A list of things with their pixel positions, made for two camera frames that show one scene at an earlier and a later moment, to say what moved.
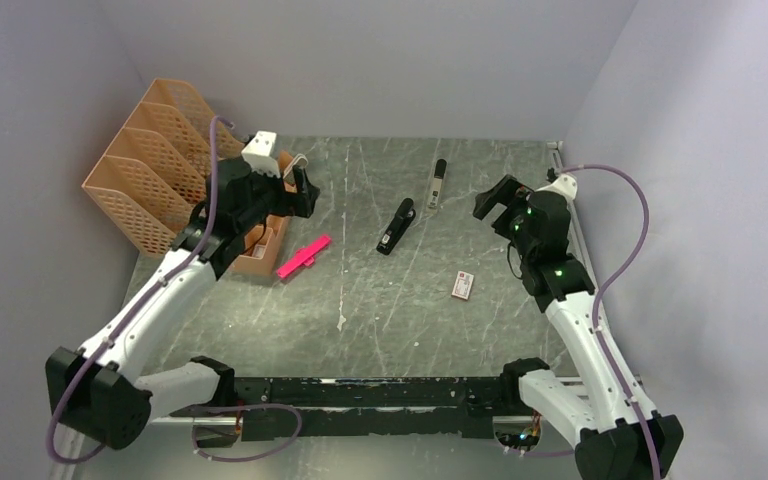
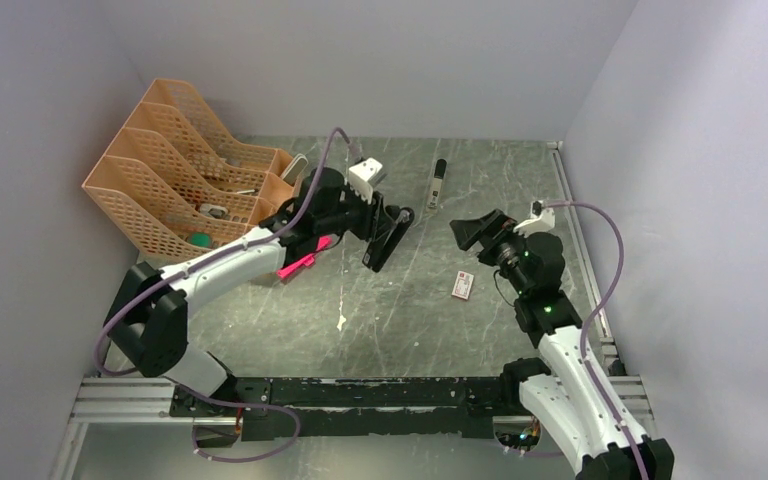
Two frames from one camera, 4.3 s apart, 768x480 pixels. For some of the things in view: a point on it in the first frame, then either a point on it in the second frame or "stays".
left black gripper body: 271,197 → 334,224
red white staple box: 462,285 stays
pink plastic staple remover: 304,256 stays
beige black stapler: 439,174 stays
